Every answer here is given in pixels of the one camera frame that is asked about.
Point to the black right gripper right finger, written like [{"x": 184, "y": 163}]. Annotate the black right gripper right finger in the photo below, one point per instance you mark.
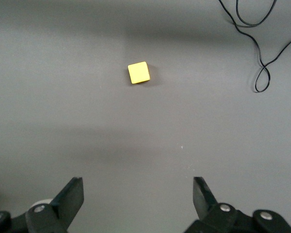
[{"x": 203, "y": 201}]

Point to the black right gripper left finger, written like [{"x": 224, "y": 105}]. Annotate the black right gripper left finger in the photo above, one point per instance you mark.
[{"x": 68, "y": 201}]

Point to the yellow cube block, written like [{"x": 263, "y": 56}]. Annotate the yellow cube block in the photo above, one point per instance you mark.
[{"x": 138, "y": 72}]

